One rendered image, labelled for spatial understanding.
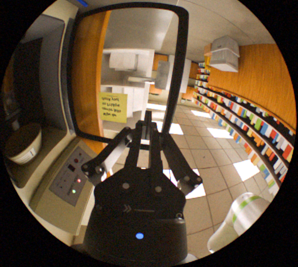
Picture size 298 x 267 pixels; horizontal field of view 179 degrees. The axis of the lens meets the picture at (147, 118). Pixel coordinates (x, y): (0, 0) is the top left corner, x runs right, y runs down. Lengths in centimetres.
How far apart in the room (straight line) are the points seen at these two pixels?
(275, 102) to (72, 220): 201
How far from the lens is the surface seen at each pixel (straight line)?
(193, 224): 168
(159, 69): 19
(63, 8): 37
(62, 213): 33
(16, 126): 35
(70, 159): 34
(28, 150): 31
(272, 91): 184
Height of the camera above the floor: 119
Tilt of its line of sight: 26 degrees up
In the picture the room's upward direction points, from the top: 172 degrees counter-clockwise
